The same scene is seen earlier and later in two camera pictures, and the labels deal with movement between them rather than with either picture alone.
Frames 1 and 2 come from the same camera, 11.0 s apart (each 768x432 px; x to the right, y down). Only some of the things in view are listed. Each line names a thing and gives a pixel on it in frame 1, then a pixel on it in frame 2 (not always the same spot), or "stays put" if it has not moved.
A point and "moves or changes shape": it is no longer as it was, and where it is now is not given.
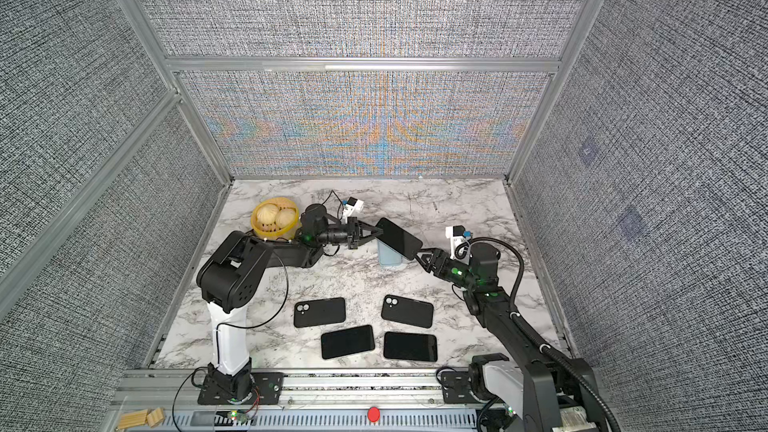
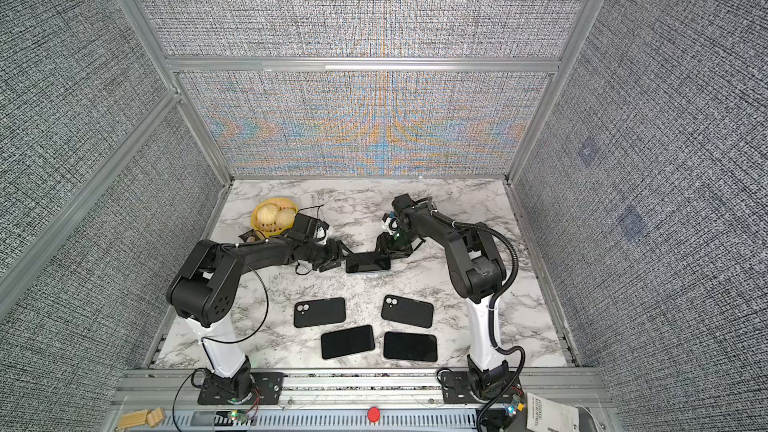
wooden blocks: (141, 417) stays put
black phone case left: (320, 312) stays put
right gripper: (434, 264) → (385, 245)
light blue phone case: (388, 256) moves or changes shape
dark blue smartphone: (399, 239) moves or changes shape
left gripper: (364, 228) → (334, 255)
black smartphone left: (348, 341) stays put
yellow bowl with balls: (274, 218) stays put
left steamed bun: (267, 213) stays put
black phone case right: (408, 311) stays put
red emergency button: (373, 414) stays put
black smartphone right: (410, 346) stays put
